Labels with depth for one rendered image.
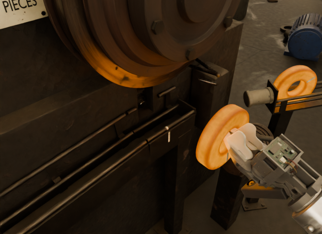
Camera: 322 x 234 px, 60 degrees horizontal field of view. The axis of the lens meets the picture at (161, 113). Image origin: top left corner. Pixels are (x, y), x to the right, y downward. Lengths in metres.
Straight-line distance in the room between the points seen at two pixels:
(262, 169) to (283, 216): 1.01
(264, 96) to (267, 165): 0.51
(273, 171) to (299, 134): 1.48
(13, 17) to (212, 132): 0.43
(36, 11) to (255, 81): 2.03
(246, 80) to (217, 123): 1.86
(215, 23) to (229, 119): 0.21
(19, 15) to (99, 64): 0.17
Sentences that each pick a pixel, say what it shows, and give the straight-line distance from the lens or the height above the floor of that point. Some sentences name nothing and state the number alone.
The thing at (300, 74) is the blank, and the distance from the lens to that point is 1.06.
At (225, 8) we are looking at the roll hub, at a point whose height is 1.06.
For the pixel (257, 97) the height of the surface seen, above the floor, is 0.69.
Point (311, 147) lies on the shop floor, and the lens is 1.97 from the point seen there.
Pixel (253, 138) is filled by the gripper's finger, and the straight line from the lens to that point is 0.62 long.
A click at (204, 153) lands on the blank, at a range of 0.59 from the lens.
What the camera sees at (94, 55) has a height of 1.02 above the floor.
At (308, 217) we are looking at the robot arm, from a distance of 0.58.
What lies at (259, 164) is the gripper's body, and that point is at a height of 0.85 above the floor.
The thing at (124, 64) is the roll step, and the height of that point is 0.99.
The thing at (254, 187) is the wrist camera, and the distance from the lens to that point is 0.66.
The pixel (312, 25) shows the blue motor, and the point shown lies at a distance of 2.81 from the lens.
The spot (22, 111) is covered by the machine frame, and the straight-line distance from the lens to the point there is 0.70.
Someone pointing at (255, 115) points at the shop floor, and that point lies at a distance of 2.07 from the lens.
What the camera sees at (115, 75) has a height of 0.96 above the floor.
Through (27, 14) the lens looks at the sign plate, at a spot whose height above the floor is 1.07.
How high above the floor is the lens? 1.27
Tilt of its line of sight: 40 degrees down
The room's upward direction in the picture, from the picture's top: straight up
